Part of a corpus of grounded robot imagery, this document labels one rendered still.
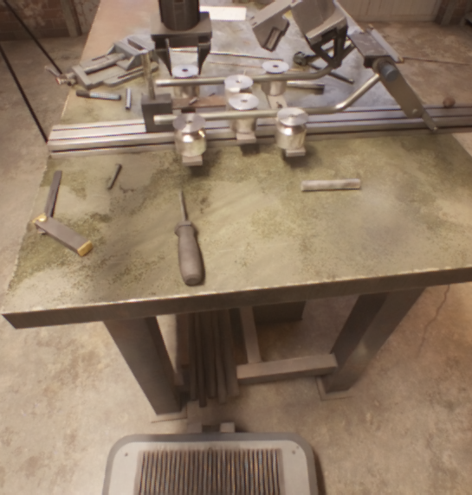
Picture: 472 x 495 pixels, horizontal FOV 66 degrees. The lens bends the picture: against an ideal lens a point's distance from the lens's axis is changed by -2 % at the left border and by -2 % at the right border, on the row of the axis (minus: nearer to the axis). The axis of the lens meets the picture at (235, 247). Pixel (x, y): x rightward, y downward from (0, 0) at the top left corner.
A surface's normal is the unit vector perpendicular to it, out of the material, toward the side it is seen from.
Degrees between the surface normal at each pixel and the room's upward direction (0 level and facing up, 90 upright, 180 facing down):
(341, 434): 0
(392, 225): 0
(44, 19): 90
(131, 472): 0
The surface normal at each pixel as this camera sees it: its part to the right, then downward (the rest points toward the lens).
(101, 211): 0.01, -0.63
